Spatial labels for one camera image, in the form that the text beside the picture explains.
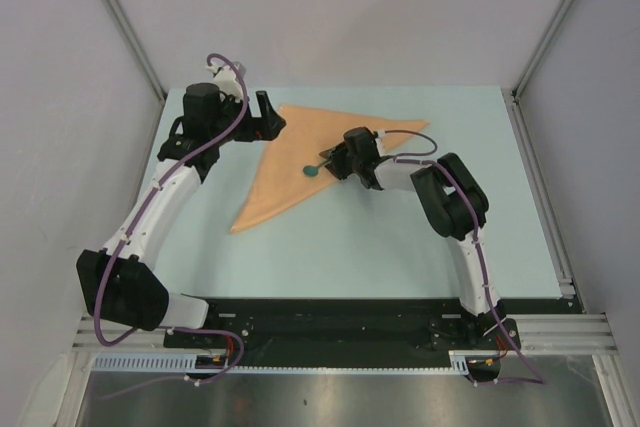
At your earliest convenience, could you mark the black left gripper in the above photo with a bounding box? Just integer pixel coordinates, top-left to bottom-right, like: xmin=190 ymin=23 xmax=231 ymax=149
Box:
xmin=209 ymin=91 xmax=284 ymax=146

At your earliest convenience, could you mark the peach satin napkin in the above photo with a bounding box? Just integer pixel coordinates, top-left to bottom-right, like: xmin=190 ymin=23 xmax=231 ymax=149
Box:
xmin=231 ymin=104 xmax=429 ymax=233

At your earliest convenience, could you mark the teal plastic spoon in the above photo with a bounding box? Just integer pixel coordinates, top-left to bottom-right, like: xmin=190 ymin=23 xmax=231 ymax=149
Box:
xmin=302 ymin=159 xmax=331 ymax=177

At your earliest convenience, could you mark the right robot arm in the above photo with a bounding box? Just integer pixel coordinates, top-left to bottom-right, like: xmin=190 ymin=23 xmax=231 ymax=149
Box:
xmin=319 ymin=127 xmax=519 ymax=348

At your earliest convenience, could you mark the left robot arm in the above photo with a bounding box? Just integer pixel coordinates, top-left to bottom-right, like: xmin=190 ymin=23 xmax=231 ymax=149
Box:
xmin=76 ymin=83 xmax=286 ymax=347

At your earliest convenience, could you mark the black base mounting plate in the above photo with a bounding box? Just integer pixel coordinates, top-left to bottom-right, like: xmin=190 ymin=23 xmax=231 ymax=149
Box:
xmin=164 ymin=296 xmax=584 ymax=383

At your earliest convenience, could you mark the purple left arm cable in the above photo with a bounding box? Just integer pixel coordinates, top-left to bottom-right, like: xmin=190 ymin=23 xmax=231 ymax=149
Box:
xmin=92 ymin=52 xmax=251 ymax=401

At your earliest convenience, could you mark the left aluminium corner post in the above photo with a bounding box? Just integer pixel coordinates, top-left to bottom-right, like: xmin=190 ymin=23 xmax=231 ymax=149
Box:
xmin=101 ymin=0 xmax=168 ymax=105

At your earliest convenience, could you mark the aluminium corner post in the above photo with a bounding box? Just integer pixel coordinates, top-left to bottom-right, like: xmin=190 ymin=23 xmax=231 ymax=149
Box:
xmin=101 ymin=0 xmax=168 ymax=105
xmin=511 ymin=0 xmax=577 ymax=102

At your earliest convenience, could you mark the aluminium frame rail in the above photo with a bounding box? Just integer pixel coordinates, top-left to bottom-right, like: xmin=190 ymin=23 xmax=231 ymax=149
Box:
xmin=502 ymin=89 xmax=580 ymax=298

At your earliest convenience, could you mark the white slotted cable duct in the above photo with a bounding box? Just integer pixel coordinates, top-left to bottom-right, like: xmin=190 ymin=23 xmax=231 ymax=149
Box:
xmin=92 ymin=353 xmax=228 ymax=373

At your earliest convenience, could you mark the right aluminium corner post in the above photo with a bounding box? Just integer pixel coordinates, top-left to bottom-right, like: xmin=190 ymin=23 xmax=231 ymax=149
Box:
xmin=511 ymin=0 xmax=577 ymax=102

